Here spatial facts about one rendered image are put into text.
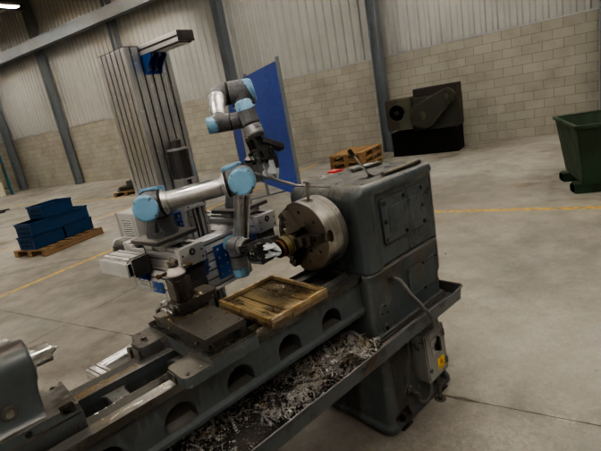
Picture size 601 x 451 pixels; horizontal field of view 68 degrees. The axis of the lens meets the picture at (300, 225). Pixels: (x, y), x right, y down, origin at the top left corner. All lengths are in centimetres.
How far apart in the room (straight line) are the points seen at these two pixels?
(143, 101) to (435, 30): 1029
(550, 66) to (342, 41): 505
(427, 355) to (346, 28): 1125
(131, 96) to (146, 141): 22
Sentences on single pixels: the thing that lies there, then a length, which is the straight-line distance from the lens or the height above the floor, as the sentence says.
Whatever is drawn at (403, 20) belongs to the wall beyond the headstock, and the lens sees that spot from 1237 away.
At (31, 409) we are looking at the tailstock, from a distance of 151.
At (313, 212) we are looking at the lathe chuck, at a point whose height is 120.
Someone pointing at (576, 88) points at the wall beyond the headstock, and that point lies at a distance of 1166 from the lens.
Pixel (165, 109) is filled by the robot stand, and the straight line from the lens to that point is 241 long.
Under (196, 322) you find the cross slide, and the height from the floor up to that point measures 97.
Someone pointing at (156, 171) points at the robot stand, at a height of 144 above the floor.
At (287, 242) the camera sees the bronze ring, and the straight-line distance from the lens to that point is 184.
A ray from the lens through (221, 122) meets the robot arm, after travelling 202.
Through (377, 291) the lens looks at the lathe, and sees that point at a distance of 205.
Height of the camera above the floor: 163
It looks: 15 degrees down
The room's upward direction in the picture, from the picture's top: 10 degrees counter-clockwise
